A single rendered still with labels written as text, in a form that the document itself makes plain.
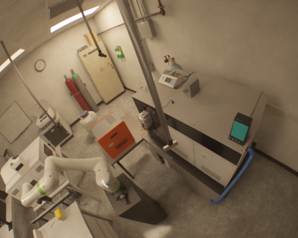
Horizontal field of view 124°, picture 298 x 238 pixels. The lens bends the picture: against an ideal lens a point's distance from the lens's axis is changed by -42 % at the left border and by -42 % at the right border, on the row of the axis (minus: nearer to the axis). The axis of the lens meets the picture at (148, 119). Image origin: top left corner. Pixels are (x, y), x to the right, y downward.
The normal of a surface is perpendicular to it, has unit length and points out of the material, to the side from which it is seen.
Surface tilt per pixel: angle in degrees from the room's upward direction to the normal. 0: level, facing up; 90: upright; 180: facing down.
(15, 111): 90
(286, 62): 90
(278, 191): 0
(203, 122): 0
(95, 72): 90
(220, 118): 0
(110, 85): 90
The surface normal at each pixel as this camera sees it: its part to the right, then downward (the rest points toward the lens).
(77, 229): -0.29, -0.70
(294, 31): -0.73, 0.60
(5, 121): 0.62, 0.38
